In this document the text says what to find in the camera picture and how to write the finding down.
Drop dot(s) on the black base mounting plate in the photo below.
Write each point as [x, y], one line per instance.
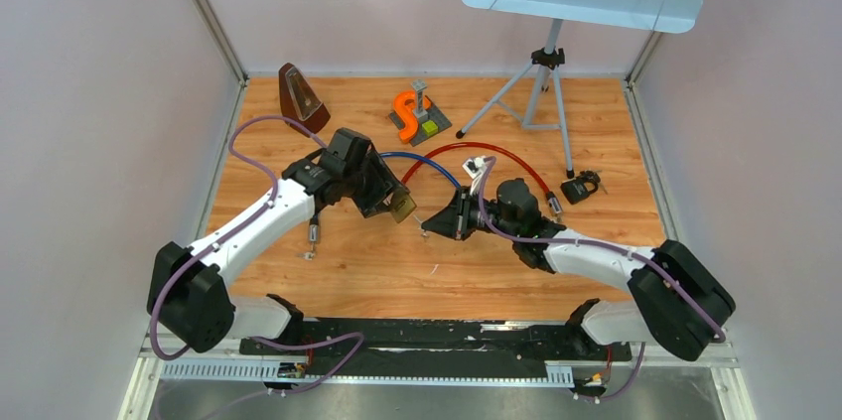
[447, 348]

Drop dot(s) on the brass padlock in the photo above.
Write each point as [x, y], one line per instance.
[401, 206]

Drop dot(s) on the orange S block toy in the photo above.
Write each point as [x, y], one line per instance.
[416, 117]

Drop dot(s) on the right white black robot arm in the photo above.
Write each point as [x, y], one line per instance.
[676, 302]

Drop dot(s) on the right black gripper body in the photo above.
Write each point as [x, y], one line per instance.
[471, 217]

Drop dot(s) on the padlock silver keys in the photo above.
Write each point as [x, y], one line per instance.
[423, 231]

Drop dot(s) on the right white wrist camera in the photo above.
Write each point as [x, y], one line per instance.
[479, 167]

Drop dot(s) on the small silver key bunch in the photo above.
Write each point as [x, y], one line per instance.
[307, 255]

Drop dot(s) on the brown wooden metronome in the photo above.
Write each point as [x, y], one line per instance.
[298, 100]

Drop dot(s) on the small black padlock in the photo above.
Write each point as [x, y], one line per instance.
[582, 186]

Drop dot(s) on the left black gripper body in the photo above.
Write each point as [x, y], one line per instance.
[371, 184]

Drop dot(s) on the red cable lock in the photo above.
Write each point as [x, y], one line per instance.
[552, 200]

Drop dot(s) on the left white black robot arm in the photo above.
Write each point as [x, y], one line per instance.
[189, 294]

